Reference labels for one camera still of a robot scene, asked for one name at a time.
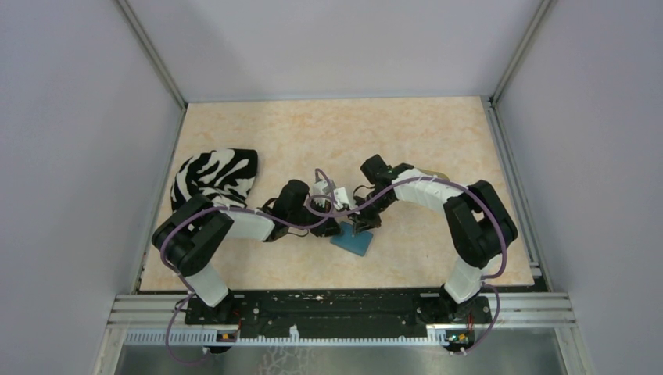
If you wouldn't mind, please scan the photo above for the blue card holder wallet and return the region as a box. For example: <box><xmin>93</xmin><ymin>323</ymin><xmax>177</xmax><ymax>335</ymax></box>
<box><xmin>330</xmin><ymin>222</ymin><xmax>374</xmax><ymax>257</ymax></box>

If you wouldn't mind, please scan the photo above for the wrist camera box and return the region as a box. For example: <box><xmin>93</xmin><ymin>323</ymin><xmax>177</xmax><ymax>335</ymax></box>
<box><xmin>311</xmin><ymin>179</ymin><xmax>335</xmax><ymax>206</ymax></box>
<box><xmin>333</xmin><ymin>187</ymin><xmax>356</xmax><ymax>211</ymax></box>

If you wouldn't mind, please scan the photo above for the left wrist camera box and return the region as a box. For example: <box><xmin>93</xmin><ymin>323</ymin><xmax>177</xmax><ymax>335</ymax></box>
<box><xmin>311</xmin><ymin>179</ymin><xmax>335</xmax><ymax>206</ymax></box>

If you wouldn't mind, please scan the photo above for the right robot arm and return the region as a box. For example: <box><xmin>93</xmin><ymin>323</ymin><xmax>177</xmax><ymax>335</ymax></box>
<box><xmin>349</xmin><ymin>155</ymin><xmax>518</xmax><ymax>322</ymax></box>

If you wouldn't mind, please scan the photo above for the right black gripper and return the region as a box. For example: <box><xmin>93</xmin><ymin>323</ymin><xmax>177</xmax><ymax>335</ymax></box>
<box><xmin>346</xmin><ymin>190</ymin><xmax>395</xmax><ymax>235</ymax></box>

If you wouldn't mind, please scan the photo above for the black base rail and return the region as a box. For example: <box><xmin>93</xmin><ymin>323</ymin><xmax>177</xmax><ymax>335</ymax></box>
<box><xmin>185</xmin><ymin>287</ymin><xmax>493</xmax><ymax>351</ymax></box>

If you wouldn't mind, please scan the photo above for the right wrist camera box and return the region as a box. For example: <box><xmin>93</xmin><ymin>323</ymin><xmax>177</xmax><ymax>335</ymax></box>
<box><xmin>333</xmin><ymin>187</ymin><xmax>356</xmax><ymax>211</ymax></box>

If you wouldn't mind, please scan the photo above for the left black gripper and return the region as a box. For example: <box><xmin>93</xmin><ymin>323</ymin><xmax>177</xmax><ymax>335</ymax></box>
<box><xmin>288</xmin><ymin>197</ymin><xmax>343</xmax><ymax>237</ymax></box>

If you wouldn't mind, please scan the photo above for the zebra striped cloth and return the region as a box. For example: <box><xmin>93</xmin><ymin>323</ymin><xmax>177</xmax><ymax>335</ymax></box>
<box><xmin>170</xmin><ymin>148</ymin><xmax>259</xmax><ymax>212</ymax></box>

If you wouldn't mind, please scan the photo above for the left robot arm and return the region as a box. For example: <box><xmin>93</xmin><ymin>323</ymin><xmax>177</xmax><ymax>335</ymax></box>
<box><xmin>151</xmin><ymin>180</ymin><xmax>342</xmax><ymax>323</ymax></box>

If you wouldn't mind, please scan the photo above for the cream oval card tray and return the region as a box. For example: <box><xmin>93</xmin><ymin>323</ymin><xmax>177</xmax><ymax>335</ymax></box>
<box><xmin>418</xmin><ymin>168</ymin><xmax>449</xmax><ymax>180</ymax></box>

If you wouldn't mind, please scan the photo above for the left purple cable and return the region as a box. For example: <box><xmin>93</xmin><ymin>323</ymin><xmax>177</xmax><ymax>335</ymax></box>
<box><xmin>159</xmin><ymin>168</ymin><xmax>338</xmax><ymax>364</ymax></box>

